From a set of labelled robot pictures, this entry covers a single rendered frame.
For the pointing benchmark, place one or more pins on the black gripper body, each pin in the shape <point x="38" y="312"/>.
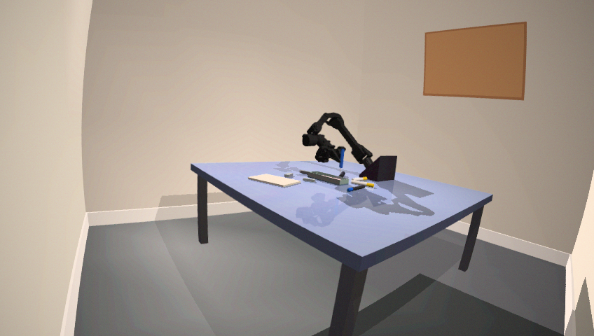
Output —
<point x="325" y="146"/>

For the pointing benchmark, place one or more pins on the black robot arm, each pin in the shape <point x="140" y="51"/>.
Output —
<point x="313" y="137"/>

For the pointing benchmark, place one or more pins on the blue stylus with white tip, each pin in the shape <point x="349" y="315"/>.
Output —
<point x="341" y="158"/>

